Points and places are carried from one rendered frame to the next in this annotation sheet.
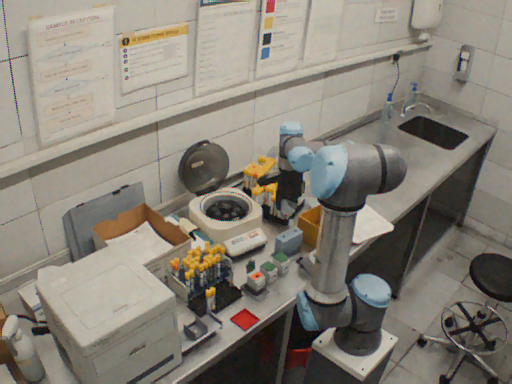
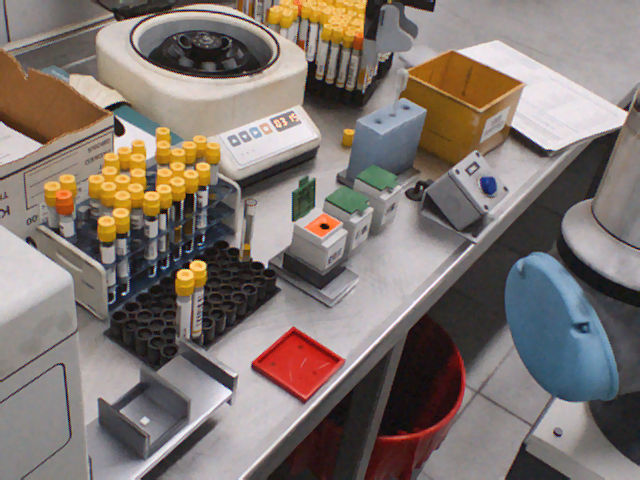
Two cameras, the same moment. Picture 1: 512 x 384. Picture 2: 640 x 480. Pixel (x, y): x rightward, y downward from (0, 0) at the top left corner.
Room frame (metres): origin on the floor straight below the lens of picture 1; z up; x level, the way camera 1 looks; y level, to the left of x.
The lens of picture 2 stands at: (0.48, 0.12, 1.46)
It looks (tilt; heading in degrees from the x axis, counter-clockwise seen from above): 39 degrees down; 348
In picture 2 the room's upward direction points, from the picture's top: 10 degrees clockwise
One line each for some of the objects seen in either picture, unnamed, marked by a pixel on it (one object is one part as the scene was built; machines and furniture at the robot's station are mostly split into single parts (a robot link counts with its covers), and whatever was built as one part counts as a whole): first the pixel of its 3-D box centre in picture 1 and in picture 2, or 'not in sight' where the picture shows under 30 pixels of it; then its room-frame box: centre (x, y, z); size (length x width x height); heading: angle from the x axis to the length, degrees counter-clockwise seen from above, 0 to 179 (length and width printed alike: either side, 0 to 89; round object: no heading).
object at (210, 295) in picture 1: (215, 289); (199, 271); (1.07, 0.11, 0.93); 0.17 x 0.09 x 0.11; 139
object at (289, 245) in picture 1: (288, 244); (385, 147); (1.33, -0.13, 0.92); 0.10 x 0.07 x 0.10; 133
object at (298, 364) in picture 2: (244, 319); (298, 363); (0.99, 0.01, 0.88); 0.07 x 0.07 x 0.01; 48
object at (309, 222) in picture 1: (320, 227); (456, 108); (1.45, -0.26, 0.93); 0.13 x 0.13 x 0.10; 44
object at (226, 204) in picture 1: (225, 212); (205, 62); (1.45, 0.11, 0.97); 0.15 x 0.15 x 0.07
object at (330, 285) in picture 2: (255, 288); (314, 265); (1.13, -0.02, 0.89); 0.09 x 0.05 x 0.04; 48
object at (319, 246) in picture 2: (255, 282); (317, 246); (1.13, -0.02, 0.92); 0.05 x 0.04 x 0.06; 48
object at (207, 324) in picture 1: (189, 334); (124, 434); (0.88, 0.17, 0.92); 0.21 x 0.07 x 0.05; 138
